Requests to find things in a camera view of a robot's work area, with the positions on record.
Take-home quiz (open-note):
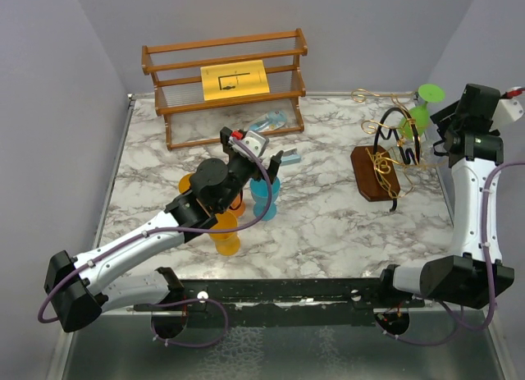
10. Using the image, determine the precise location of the clear wine glass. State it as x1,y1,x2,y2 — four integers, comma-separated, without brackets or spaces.
422,126,441,158

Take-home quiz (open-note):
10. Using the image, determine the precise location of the blue wine glass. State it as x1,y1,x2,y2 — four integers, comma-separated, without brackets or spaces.
249,177,281,221

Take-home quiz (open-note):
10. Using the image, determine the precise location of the orange wine glass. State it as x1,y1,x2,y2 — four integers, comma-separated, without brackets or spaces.
228,191,245,218

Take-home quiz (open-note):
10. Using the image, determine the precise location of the green wine glass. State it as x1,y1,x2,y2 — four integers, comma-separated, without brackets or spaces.
397,83,445,140

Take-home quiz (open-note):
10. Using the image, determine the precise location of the yellow wine glass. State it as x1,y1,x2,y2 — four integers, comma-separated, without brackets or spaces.
209,211,240,256
178,173,193,194

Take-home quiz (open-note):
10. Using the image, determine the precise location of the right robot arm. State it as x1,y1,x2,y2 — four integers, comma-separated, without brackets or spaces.
377,84,523,309

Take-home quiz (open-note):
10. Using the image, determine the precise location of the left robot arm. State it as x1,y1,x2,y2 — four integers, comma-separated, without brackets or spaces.
38,127,283,332

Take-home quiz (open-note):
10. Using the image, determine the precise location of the wooden shelf rack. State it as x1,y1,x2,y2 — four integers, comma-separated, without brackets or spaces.
141,28,308,150

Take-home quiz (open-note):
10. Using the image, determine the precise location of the wine glass rack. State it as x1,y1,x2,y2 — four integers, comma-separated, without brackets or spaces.
350,89,445,213

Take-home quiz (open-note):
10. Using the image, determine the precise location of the light blue stapler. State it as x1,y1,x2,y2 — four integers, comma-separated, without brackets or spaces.
281,148,302,166

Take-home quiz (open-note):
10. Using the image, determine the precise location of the blue correction tape package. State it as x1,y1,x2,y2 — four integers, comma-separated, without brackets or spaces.
246,110,287,133

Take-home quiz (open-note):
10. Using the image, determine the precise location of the yellow book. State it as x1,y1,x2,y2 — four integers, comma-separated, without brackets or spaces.
200,60,270,101

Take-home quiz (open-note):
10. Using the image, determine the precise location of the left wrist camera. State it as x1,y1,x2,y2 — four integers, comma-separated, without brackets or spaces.
228,130,270,158

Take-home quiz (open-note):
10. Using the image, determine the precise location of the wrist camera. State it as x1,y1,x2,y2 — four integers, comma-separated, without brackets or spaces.
228,130,270,158
491,86,524,130

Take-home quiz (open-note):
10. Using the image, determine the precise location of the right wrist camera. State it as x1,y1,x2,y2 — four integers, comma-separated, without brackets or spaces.
491,86,524,130

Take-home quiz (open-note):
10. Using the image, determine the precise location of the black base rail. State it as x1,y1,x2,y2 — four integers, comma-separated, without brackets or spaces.
133,277,423,330

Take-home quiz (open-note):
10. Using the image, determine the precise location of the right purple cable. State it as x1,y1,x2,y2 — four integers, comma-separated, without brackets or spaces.
383,161,525,347

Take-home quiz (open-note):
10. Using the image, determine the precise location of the purple cable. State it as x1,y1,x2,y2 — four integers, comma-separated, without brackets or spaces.
383,161,525,347
37,140,274,324

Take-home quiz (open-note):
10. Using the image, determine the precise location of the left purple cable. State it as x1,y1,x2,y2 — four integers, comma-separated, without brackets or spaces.
37,140,274,324

